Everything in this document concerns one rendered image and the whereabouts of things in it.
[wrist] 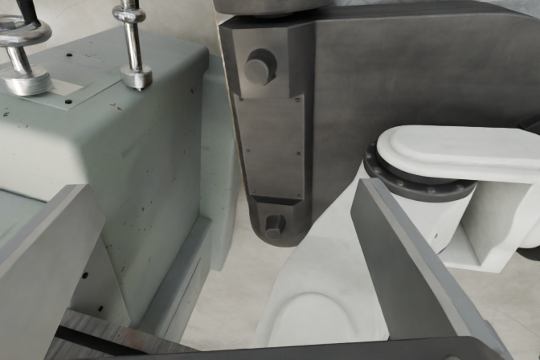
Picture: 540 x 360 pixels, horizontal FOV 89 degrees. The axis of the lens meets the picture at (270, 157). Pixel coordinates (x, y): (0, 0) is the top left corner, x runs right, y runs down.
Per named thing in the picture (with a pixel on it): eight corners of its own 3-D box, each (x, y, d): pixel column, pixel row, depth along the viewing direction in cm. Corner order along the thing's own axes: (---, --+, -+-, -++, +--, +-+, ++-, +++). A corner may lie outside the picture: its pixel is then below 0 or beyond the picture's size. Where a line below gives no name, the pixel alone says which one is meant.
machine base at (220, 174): (111, 26, 108) (71, 39, 92) (258, 63, 104) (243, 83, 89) (144, 220, 181) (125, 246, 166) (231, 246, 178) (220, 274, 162)
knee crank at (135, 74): (118, -35, 50) (95, -34, 45) (149, -27, 49) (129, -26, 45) (134, 79, 63) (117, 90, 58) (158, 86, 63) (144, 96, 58)
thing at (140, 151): (120, 20, 92) (-114, 90, 45) (211, 42, 90) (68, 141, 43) (145, 190, 141) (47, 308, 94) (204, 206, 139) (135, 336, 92)
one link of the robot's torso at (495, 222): (530, 118, 38) (602, 179, 28) (478, 217, 50) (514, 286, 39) (374, 114, 42) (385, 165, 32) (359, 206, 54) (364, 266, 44)
